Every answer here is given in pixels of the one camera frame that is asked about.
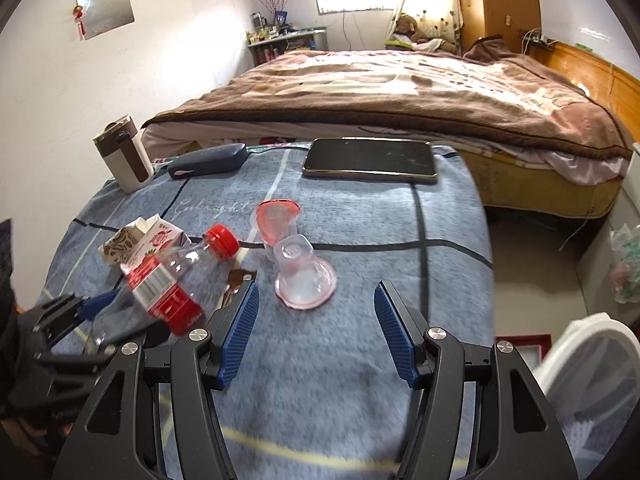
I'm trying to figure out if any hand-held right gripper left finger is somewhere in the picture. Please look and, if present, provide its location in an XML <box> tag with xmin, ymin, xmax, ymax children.
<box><xmin>55</xmin><ymin>280</ymin><xmax>261</xmax><ymax>480</ymax></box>

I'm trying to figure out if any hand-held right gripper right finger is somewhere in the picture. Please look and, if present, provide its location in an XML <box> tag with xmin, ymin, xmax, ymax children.
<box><xmin>374</xmin><ymin>280</ymin><xmax>576</xmax><ymax>480</ymax></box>

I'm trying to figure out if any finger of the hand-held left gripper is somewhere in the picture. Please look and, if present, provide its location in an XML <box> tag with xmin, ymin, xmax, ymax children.
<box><xmin>32</xmin><ymin>291</ymin><xmax>121</xmax><ymax>333</ymax></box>
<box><xmin>37</xmin><ymin>322</ymin><xmax>168</xmax><ymax>368</ymax></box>

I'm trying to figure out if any clear bottle with red cap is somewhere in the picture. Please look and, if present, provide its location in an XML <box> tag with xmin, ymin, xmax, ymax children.
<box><xmin>87</xmin><ymin>224</ymin><xmax>241</xmax><ymax>348</ymax></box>

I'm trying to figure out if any white milk carton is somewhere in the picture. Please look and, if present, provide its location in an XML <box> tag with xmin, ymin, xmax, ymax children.
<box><xmin>102</xmin><ymin>214</ymin><xmax>191</xmax><ymax>276</ymax></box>

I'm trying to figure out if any clear plastic cup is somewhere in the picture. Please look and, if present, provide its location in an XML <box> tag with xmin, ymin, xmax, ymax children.
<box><xmin>272</xmin><ymin>234</ymin><xmax>337</xmax><ymax>310</ymax></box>

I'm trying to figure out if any white rimmed bin with liner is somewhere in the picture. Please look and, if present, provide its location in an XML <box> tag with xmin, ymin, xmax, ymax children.
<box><xmin>532</xmin><ymin>311</ymin><xmax>640</xmax><ymax>480</ymax></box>

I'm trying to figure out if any blue checked table cloth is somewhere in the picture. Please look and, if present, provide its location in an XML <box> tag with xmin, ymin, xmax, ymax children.
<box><xmin>37</xmin><ymin>142</ymin><xmax>496</xmax><ymax>480</ymax></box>

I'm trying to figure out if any white and brown travel mug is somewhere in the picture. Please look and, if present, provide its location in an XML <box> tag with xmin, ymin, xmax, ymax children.
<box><xmin>92</xmin><ymin>115</ymin><xmax>155</xmax><ymax>194</ymax></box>

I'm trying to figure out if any black tablet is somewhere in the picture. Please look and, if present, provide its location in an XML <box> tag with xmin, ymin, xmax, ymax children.
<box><xmin>301</xmin><ymin>138</ymin><xmax>438</xmax><ymax>184</ymax></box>

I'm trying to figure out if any dark glasses case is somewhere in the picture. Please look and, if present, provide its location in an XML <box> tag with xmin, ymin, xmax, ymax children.
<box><xmin>166</xmin><ymin>143</ymin><xmax>247</xmax><ymax>180</ymax></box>

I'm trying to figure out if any bed with yellow mattress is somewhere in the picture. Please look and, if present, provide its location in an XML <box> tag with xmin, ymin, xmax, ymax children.
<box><xmin>140</xmin><ymin>35</ymin><xmax>640</xmax><ymax>218</ymax></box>

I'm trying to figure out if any white nightstand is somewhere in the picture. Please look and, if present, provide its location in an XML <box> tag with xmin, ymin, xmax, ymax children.
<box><xmin>575</xmin><ymin>142</ymin><xmax>640</xmax><ymax>318</ymax></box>

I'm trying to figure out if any green printed plastic bag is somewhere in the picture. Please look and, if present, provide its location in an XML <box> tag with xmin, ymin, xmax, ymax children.
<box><xmin>607</xmin><ymin>222</ymin><xmax>640</xmax><ymax>305</ymax></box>

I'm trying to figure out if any brown printed blanket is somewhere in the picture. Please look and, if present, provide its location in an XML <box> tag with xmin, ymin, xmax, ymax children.
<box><xmin>141</xmin><ymin>35</ymin><xmax>633</xmax><ymax>161</ymax></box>

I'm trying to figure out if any pale pink bed sheet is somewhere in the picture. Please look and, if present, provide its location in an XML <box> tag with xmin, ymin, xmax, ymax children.
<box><xmin>142</xmin><ymin>125</ymin><xmax>628</xmax><ymax>183</ymax></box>

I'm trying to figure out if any cluttered white desk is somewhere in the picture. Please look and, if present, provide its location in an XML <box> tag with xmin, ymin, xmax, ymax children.
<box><xmin>247</xmin><ymin>10</ymin><xmax>331</xmax><ymax>66</ymax></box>

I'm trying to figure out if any brown teddy bear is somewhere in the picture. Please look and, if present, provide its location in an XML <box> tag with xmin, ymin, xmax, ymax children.
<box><xmin>395</xmin><ymin>14</ymin><xmax>458</xmax><ymax>53</ymax></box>

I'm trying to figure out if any wooden headboard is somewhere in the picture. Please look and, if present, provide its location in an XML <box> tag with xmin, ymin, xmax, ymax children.
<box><xmin>530</xmin><ymin>40</ymin><xmax>640</xmax><ymax>121</ymax></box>

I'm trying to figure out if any wooden wardrobe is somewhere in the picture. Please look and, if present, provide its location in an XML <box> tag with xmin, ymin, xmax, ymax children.
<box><xmin>452</xmin><ymin>0</ymin><xmax>543</xmax><ymax>56</ymax></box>

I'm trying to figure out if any silver wall sheet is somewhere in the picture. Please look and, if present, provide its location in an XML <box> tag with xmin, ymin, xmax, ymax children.
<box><xmin>76</xmin><ymin>0</ymin><xmax>136</xmax><ymax>40</ymax></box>

